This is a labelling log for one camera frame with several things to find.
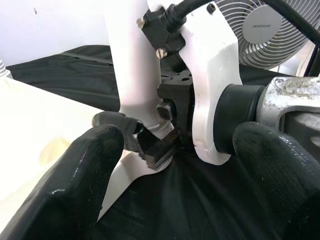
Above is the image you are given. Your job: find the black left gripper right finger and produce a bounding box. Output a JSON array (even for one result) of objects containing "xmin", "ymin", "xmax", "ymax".
[{"xmin": 231, "ymin": 121, "xmax": 320, "ymax": 240}]

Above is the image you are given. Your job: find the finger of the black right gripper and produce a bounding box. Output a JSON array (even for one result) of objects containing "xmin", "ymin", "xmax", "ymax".
[
  {"xmin": 92, "ymin": 111, "xmax": 181, "ymax": 171},
  {"xmin": 156, "ymin": 98, "xmax": 175, "ymax": 122}
]

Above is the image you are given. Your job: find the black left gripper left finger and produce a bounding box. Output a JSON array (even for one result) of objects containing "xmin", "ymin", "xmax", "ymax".
[{"xmin": 0, "ymin": 124, "xmax": 125, "ymax": 240}]

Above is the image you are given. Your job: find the white plastic table top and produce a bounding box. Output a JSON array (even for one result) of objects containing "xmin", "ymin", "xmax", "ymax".
[{"xmin": 0, "ymin": 76, "xmax": 175, "ymax": 222}]

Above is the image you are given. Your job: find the black table cloth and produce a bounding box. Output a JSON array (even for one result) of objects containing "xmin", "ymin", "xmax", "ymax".
[{"xmin": 6, "ymin": 44, "xmax": 320, "ymax": 240}]

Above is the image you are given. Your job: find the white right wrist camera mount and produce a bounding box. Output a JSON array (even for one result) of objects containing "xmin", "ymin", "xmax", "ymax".
[{"xmin": 178, "ymin": 0, "xmax": 243, "ymax": 166}]

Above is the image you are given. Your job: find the white pedestal fan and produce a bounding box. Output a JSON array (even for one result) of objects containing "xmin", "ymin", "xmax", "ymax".
[{"xmin": 214, "ymin": 0, "xmax": 316, "ymax": 71}]

